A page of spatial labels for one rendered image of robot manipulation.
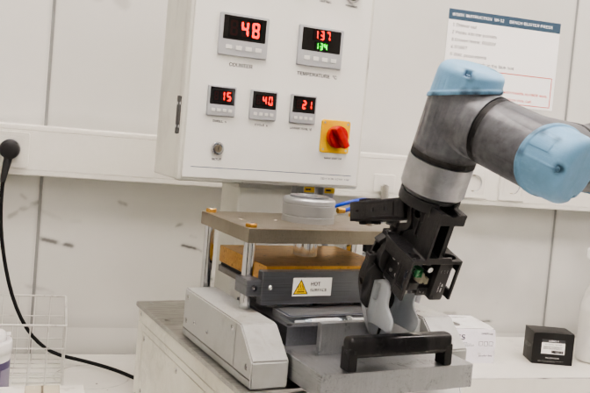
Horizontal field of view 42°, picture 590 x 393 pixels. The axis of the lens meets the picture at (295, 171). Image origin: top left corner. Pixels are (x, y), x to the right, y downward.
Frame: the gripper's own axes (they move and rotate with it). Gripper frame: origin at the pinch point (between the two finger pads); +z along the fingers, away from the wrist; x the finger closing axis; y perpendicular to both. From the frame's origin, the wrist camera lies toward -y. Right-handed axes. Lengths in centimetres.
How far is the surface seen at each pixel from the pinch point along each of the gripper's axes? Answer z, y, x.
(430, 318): 2.3, -4.2, 12.4
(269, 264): -0.7, -13.9, -9.4
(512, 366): 33, -29, 61
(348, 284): 0.4, -10.4, 1.6
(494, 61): -20, -73, 68
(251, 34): -25, -44, -7
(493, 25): -28, -76, 67
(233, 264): 4.5, -22.5, -10.4
